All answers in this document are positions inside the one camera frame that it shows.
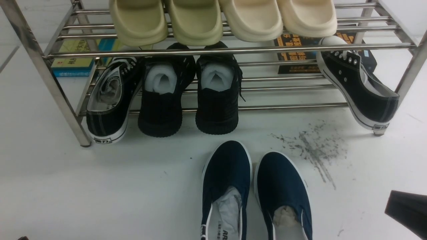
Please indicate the cream slipper left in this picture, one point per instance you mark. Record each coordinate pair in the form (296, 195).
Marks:
(253, 20)

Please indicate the olive green slipper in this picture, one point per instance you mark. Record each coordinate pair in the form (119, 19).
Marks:
(138, 22)
(195, 22)

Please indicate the black canvas sneaker right end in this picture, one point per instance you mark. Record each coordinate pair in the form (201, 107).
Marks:
(372, 103)

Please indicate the olive green slipper left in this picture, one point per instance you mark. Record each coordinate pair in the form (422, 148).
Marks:
(138, 22)

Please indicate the black canvas sneaker end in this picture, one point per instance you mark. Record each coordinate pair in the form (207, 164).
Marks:
(109, 104)
(372, 103)

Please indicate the cream slipper right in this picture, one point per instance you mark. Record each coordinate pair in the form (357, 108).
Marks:
(309, 18)

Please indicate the black knit shoe left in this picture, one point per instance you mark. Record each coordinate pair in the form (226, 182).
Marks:
(164, 81)

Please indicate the cream slipper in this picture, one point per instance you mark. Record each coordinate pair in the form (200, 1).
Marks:
(309, 18)
(253, 20)

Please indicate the olive green slipper right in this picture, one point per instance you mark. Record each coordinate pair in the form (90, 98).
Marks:
(195, 22)

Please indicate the stainless steel shoe rack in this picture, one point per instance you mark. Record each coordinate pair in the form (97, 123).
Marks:
(377, 29)

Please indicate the black knit shoe right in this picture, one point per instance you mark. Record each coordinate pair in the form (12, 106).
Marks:
(218, 90)

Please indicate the black canvas sneaker left end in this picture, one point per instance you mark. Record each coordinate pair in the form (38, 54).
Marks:
(109, 104)

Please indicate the black knit shoe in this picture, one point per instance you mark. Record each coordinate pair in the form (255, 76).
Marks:
(218, 90)
(164, 81)

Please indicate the black orange book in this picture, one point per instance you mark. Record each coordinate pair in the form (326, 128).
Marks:
(305, 62)

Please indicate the navy slip-on shoe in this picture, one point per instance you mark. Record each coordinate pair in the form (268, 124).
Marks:
(226, 181)
(282, 195)

